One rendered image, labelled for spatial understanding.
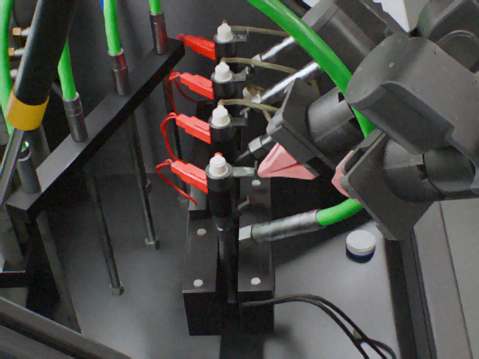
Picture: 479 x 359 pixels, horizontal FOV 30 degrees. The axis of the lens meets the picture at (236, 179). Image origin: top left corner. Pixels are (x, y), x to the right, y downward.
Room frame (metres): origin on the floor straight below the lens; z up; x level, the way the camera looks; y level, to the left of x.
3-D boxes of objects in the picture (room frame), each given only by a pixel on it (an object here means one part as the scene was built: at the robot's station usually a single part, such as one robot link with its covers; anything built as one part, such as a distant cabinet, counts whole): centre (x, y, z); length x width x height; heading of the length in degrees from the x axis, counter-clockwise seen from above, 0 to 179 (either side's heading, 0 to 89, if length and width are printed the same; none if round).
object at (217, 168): (0.70, 0.02, 1.12); 0.02 x 0.02 x 0.03
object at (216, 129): (0.77, 0.00, 1.01); 0.05 x 0.03 x 0.21; 85
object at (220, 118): (0.77, 0.01, 1.12); 0.02 x 0.02 x 0.03
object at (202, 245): (0.81, 0.01, 0.91); 0.34 x 0.10 x 0.15; 175
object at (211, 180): (0.69, 0.01, 1.01); 0.05 x 0.03 x 0.21; 85
